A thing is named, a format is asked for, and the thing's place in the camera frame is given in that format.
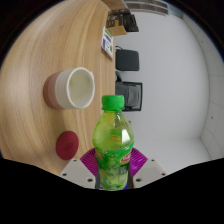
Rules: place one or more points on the grey mesh office chair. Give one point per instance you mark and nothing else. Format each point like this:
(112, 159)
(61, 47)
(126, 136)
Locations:
(130, 95)

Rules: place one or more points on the white and green leaflet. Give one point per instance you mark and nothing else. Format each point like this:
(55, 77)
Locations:
(107, 43)

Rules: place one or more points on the flat round red coaster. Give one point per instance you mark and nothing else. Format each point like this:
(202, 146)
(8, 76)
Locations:
(67, 145)

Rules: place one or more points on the black office chair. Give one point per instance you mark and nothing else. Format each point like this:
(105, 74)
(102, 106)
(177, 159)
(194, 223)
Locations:
(127, 60)

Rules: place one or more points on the brown cardboard box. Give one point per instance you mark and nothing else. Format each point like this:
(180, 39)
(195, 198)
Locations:
(116, 30)

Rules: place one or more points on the green drink bottle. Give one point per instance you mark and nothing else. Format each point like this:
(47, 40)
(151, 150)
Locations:
(113, 146)

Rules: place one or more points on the white and brown cup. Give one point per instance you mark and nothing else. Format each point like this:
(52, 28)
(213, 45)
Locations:
(66, 88)

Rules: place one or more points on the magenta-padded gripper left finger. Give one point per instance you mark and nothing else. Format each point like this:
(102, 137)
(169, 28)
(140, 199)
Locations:
(76, 171)

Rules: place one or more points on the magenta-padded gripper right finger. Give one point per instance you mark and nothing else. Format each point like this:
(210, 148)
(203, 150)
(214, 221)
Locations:
(148, 171)

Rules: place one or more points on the black box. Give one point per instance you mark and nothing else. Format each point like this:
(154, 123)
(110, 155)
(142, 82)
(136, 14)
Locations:
(128, 21)

